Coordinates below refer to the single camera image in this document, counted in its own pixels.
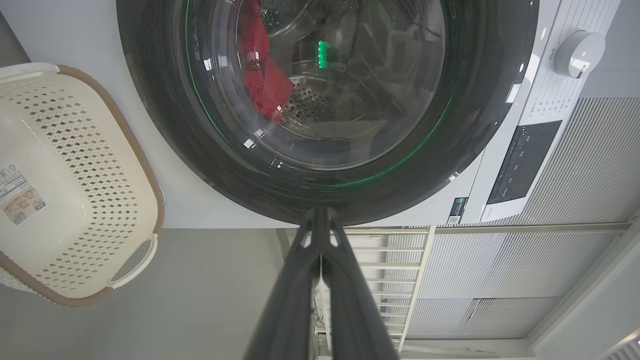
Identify black QR code sticker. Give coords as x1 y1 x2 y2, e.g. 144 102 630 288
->
447 197 469 226

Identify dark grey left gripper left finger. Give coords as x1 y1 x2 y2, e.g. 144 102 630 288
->
243 209 321 360

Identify white printed product label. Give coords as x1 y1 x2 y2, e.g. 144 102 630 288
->
0 164 47 226

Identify red sports jersey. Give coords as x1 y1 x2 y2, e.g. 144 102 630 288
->
243 0 295 123

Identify dark touch control panel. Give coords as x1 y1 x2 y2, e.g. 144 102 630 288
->
486 120 563 206

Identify white round control knob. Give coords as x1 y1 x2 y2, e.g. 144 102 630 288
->
554 31 606 79

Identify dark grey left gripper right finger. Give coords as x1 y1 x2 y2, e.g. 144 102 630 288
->
320 209 399 360

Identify round black glass washer door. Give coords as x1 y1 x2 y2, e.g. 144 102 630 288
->
116 0 541 227

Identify cream perforated laundry basket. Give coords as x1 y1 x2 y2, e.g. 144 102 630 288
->
0 63 167 307

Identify white metal railing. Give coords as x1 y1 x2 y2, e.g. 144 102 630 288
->
285 226 436 360

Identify white washing machine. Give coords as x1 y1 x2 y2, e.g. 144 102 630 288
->
0 0 623 230

